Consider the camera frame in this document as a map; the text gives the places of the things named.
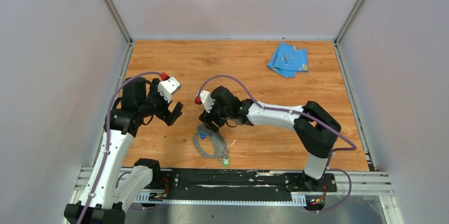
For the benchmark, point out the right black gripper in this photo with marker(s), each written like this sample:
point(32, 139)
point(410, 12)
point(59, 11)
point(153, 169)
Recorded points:
point(207, 118)

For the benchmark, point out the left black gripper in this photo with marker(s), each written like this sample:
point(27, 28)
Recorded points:
point(171, 116)

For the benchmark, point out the key with green tag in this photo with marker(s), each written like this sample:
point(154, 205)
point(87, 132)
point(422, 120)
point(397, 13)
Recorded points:
point(225, 161)

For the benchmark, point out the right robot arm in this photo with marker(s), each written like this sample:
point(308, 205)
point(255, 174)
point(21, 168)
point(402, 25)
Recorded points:
point(315, 127)

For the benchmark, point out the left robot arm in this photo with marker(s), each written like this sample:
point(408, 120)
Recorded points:
point(104, 200)

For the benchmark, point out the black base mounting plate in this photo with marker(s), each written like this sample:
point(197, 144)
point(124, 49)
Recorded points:
point(237, 185)

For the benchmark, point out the folded blue cloth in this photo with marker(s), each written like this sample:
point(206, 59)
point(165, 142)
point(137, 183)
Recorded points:
point(288, 60)

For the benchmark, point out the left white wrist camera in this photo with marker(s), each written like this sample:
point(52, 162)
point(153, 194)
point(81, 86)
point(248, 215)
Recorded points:
point(167, 88)

